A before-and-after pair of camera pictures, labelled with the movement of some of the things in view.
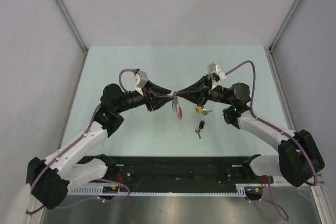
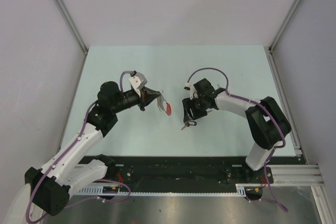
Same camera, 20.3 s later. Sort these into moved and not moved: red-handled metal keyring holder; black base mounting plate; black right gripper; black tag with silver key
Moved: black tag with silver key; red-handled metal keyring holder; black right gripper
Not moved: black base mounting plate
